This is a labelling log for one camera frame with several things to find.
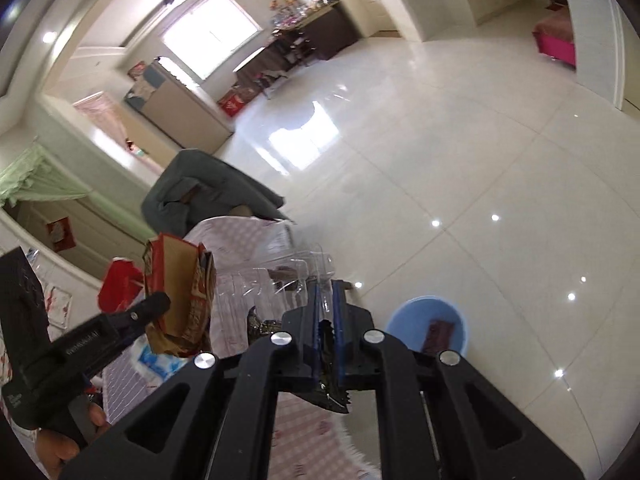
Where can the pink bed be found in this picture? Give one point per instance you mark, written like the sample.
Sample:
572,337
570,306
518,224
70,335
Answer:
555,35

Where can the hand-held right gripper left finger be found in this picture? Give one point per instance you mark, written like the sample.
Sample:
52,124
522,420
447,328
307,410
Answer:
315,340

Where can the clear plastic container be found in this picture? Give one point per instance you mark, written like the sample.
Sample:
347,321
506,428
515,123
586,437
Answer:
300,260

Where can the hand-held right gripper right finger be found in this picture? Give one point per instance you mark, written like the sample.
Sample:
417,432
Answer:
340,340

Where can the round covered dining table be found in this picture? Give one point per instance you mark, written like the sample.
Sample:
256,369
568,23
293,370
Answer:
260,67

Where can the person's left hand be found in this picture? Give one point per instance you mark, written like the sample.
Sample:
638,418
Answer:
55,447

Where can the red bag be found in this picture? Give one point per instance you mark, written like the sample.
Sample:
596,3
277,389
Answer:
117,285

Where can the clutter of toys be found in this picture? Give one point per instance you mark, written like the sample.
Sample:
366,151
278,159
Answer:
295,10

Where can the silver refrigerator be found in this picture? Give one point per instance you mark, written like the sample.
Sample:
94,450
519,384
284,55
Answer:
185,110

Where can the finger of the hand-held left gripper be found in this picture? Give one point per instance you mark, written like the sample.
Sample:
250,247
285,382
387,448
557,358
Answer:
145,310

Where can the pink door curtain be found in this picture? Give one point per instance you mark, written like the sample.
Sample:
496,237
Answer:
107,115

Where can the window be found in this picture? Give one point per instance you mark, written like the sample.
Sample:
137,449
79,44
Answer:
210,30

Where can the brown wrapper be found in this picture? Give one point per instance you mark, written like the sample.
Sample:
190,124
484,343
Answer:
437,335

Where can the dark wooden chair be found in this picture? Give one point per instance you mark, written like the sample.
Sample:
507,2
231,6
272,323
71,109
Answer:
297,47

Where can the dark snack wrapper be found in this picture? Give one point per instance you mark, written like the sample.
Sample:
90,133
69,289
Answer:
327,400

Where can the green door curtain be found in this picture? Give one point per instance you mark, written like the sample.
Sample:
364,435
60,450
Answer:
35,180

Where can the blue white packet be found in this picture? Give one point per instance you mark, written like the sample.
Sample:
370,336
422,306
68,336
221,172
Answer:
155,360

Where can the red door decoration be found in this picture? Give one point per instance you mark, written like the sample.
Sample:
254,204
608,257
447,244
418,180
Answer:
61,234

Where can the blue plastic bin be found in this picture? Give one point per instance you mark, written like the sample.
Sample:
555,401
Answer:
405,320

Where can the pink checked tablecloth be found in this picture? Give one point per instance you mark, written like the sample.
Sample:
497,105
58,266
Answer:
300,435

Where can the dark wooden sideboard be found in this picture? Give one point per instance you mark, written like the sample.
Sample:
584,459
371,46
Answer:
332,30

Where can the red brown cardboard box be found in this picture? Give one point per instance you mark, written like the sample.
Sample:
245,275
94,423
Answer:
172,270

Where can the grey covered chair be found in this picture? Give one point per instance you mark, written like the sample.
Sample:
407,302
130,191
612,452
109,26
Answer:
200,175

